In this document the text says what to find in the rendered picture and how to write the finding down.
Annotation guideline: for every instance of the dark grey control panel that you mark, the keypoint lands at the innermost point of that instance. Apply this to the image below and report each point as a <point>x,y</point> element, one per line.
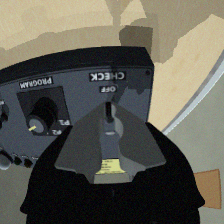
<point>62,88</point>

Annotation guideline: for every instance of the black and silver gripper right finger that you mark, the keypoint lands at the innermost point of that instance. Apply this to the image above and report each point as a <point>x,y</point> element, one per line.
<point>143,147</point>

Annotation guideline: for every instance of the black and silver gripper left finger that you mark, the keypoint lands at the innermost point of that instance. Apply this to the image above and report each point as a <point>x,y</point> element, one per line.
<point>75,150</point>

